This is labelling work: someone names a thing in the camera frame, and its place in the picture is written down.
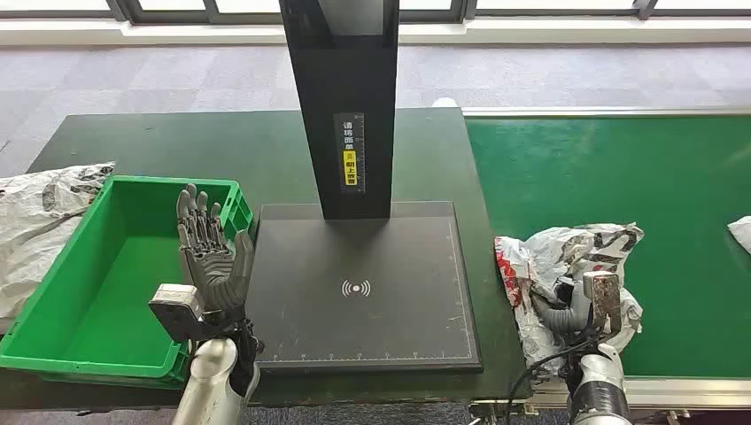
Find white window sill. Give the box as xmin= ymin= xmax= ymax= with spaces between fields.
xmin=0 ymin=16 xmax=751 ymax=48

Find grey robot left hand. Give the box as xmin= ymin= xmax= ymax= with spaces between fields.
xmin=174 ymin=182 xmax=256 ymax=322

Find white parcel black red print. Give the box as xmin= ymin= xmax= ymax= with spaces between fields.
xmin=494 ymin=222 xmax=646 ymax=380

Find white black-print parcel bag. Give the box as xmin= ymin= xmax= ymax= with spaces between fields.
xmin=0 ymin=162 xmax=115 ymax=321

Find plain grey parcel bag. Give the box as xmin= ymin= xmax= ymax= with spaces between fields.
xmin=727 ymin=215 xmax=751 ymax=254

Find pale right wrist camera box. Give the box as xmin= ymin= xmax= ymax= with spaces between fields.
xmin=582 ymin=270 xmax=624 ymax=336

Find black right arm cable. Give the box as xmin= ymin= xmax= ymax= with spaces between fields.
xmin=503 ymin=343 xmax=593 ymax=425

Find black yellow instruction label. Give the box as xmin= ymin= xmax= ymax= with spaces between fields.
xmin=334 ymin=112 xmax=366 ymax=195

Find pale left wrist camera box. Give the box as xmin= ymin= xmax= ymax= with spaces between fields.
xmin=148 ymin=282 xmax=207 ymax=344

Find green conveyor belt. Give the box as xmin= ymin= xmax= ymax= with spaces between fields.
xmin=461 ymin=105 xmax=751 ymax=412

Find dark window frame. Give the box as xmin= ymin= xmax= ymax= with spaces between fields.
xmin=0 ymin=0 xmax=751 ymax=25

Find green plastic crate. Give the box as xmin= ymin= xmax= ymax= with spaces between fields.
xmin=0 ymin=174 xmax=254 ymax=391

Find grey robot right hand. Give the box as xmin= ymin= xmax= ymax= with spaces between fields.
xmin=530 ymin=274 xmax=590 ymax=336

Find black inbound scanner machine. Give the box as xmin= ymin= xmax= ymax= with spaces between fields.
xmin=246 ymin=0 xmax=484 ymax=375

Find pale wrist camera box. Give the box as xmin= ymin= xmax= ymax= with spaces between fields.
xmin=148 ymin=282 xmax=207 ymax=344
xmin=582 ymin=270 xmax=624 ymax=336

